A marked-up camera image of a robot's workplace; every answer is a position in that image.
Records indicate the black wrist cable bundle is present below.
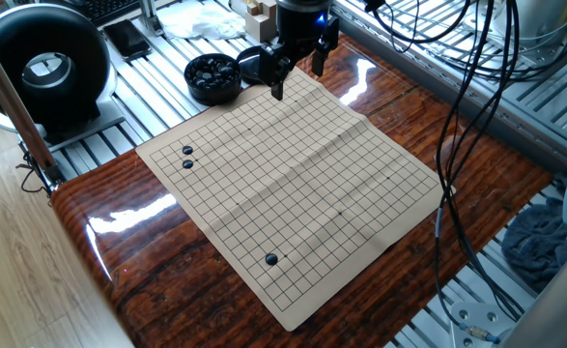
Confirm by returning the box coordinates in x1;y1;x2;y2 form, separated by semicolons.
362;0;525;323

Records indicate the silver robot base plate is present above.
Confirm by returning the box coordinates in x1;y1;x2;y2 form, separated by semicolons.
449;302;512;348

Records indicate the beige Go board mat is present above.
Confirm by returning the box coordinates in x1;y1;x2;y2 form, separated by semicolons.
135;66;456;333

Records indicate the black ring-shaped device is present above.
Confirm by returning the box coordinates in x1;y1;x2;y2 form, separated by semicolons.
0;3;126;146

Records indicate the brown metal frame post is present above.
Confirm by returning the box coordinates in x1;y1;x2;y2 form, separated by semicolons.
0;18;66;189

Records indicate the grey round container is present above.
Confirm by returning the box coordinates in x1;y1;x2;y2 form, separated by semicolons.
493;0;567;49

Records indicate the black round bowl lid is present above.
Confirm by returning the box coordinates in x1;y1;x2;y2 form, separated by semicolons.
236;45;266;86

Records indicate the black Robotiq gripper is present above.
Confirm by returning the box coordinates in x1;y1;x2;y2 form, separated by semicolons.
257;0;341;102

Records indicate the black keyboard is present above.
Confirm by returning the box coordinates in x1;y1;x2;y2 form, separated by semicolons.
65;0;142;26

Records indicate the silver metal stand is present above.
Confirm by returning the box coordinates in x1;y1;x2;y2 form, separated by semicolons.
137;0;166;38

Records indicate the blue-grey towel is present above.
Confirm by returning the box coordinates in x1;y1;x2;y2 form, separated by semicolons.
500;176;567;294

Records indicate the wooden block stack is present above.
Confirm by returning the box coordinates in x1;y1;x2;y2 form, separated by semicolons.
243;0;279;44

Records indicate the grey cable with metal connector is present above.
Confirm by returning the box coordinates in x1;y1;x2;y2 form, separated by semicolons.
432;183;502;345

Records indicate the black bowl of Go stones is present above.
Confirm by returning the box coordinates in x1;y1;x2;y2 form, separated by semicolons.
184;52;243;106

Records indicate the black smartphone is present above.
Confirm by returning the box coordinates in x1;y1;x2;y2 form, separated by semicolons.
102;18;153;62

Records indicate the white crumpled cloth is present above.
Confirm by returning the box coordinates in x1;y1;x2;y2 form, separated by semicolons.
156;0;246;41

